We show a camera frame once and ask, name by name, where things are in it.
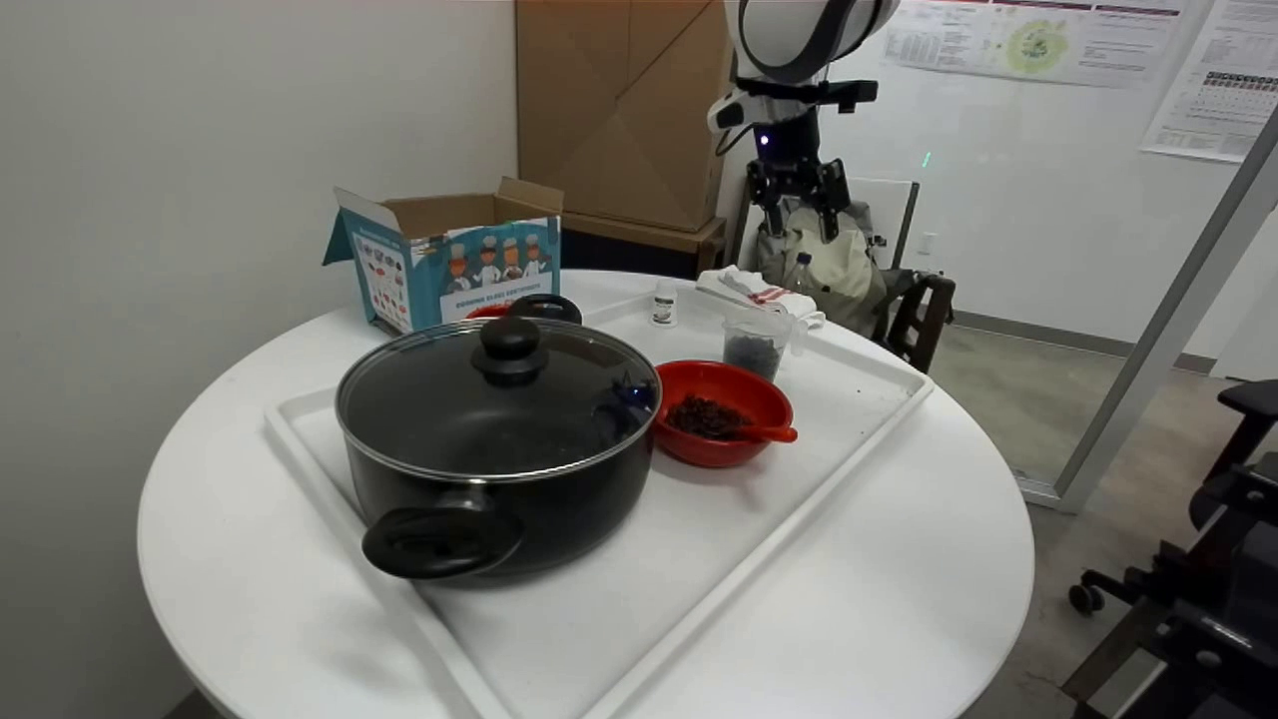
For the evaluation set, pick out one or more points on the black cooking pot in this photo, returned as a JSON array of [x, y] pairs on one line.
[[533, 514]]

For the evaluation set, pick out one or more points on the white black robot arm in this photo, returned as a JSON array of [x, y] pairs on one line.
[[802, 34]]

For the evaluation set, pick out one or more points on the wall poster with text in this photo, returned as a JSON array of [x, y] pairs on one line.
[[1221, 93]]

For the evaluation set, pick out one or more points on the white towel red stripe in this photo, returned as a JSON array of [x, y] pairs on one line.
[[748, 283]]

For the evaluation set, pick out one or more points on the small glass shaker bottle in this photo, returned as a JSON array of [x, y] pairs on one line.
[[666, 305]]

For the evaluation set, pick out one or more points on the blue printed cardboard box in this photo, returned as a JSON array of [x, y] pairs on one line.
[[451, 271]]

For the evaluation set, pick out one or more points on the wall poster green circle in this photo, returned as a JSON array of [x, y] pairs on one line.
[[1041, 40]]

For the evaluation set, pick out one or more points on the clear plastic jug dark contents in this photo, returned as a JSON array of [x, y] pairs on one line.
[[755, 350]]

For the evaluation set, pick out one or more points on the grey metal frame post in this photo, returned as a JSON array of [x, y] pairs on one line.
[[1158, 331]]

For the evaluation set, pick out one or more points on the glass pot lid black knob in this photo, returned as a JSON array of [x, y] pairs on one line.
[[451, 413]]

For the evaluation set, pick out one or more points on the dark wooden chair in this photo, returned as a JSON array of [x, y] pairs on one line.
[[921, 315]]

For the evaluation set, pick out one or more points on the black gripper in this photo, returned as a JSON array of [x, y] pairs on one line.
[[788, 153]]

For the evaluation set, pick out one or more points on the black robot stand frame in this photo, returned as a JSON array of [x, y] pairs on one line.
[[1221, 599]]

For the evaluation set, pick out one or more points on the large brown cardboard box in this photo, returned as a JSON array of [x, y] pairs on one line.
[[622, 104]]

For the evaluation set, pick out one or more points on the white plastic tray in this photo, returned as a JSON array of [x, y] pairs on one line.
[[743, 532]]

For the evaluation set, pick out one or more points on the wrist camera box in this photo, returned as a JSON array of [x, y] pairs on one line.
[[727, 114]]

